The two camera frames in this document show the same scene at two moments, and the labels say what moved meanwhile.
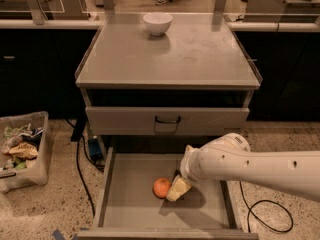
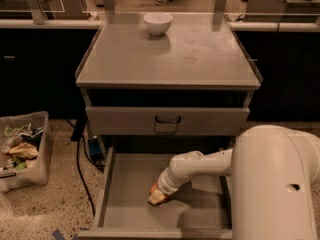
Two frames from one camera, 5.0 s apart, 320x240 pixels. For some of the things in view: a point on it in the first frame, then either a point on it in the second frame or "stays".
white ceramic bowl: (157, 23) stays
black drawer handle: (167, 121) stays
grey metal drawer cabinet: (156, 84) stays
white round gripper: (187, 166) → (166, 185)
